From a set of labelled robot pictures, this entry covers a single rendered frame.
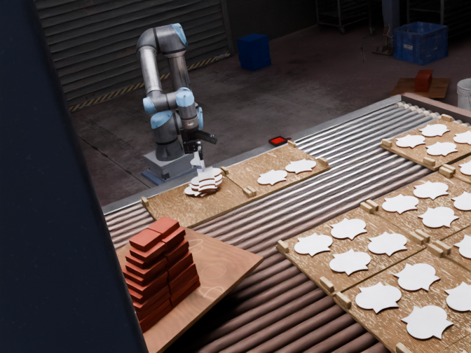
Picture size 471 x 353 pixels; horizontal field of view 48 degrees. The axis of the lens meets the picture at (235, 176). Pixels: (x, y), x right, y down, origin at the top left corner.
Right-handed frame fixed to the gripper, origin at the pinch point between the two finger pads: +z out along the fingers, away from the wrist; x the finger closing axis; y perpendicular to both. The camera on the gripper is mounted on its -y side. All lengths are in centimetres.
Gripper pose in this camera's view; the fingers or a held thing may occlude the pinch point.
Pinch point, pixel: (203, 164)
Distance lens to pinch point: 244.2
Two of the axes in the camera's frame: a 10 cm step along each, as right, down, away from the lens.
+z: 1.6, 8.7, 4.7
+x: 1.2, 4.5, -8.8
